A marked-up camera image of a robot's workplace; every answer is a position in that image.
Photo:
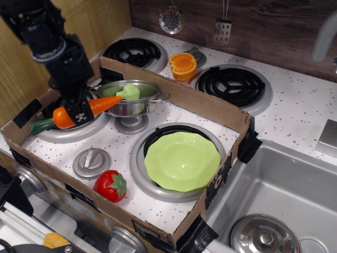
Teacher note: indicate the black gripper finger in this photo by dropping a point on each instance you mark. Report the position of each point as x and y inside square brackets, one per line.
[80, 112]

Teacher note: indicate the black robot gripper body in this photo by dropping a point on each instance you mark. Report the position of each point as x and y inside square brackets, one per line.
[71, 71]

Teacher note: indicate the orange toy carrot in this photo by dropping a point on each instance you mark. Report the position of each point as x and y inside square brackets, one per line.
[61, 119]

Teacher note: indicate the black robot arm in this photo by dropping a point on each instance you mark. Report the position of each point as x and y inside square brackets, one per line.
[40, 25]

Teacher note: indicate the light green plastic plate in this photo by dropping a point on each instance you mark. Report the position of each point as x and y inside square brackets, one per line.
[182, 161]

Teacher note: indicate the front left stove burner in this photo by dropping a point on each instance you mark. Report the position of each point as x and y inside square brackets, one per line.
[57, 135]

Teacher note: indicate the silver stove knob centre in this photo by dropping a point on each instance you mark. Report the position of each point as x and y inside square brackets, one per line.
[131, 125]

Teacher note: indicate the silver stove knob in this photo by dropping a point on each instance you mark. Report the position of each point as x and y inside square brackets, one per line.
[131, 125]
[199, 56]
[91, 163]

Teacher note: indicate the green toy broccoli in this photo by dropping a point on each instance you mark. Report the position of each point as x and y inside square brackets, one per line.
[129, 92]

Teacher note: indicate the silver stove knob front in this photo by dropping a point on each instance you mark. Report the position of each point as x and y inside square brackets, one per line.
[91, 163]

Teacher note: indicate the brown cardboard fence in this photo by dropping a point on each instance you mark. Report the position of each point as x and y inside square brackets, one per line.
[161, 226]

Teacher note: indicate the small steel pot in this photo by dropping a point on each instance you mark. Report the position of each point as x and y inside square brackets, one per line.
[150, 95]

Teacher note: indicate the red toy strawberry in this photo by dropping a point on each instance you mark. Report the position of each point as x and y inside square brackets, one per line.
[111, 185]

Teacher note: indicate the silver oven knob left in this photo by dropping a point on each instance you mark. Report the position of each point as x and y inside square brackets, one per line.
[30, 183]

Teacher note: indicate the silver oven knob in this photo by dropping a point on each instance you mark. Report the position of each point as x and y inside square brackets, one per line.
[30, 183]
[124, 241]

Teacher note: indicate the front right stove burner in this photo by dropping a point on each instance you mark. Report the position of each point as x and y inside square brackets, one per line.
[140, 149]

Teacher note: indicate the orange toy half fruit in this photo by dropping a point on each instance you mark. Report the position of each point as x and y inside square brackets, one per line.
[183, 66]

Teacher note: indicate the hanging steel strainer ladle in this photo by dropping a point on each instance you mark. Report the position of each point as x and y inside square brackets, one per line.
[171, 19]

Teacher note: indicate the silver stove knob back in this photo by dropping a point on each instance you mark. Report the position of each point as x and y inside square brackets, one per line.
[199, 56]

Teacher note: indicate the yellow sponge piece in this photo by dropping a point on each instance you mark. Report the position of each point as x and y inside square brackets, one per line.
[54, 240]

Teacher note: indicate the silver oven knob right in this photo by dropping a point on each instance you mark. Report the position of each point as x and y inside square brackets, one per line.
[124, 241]

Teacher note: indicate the hanging steel spatula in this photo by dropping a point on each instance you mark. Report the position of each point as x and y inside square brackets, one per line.
[222, 28]

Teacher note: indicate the back right stove burner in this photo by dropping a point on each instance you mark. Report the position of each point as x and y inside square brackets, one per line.
[239, 85]

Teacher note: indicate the grey sink basin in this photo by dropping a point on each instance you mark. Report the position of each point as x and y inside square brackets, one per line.
[293, 187]

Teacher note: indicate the steel pot lid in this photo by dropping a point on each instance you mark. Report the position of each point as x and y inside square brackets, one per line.
[262, 233]

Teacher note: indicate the grey faucet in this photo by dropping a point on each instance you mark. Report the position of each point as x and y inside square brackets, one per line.
[324, 39]

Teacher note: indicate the grey faucet base block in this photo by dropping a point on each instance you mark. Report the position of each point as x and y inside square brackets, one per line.
[327, 141]

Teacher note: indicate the black clamp mount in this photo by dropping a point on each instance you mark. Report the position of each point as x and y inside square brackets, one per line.
[12, 192]

